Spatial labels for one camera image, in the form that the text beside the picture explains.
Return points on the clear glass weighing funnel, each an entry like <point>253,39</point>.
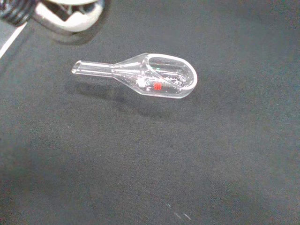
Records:
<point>164,75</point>

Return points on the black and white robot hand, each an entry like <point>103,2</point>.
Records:
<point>70,22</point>

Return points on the black bench cloth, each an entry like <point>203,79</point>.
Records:
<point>150,152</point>

